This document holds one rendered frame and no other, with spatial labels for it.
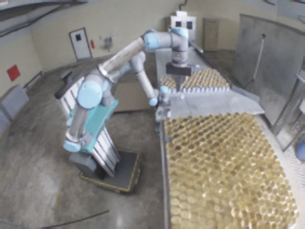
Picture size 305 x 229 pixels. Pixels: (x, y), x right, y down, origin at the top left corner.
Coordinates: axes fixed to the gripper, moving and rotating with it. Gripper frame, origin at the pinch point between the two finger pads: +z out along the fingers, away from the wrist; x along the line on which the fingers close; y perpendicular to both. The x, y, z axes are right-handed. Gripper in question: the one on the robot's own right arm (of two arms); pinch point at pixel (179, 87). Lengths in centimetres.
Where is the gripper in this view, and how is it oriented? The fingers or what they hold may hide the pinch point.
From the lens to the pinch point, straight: 73.7
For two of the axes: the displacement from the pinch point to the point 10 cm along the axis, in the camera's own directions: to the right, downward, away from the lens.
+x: 9.3, 1.8, -3.1
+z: 0.7, 7.5, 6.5
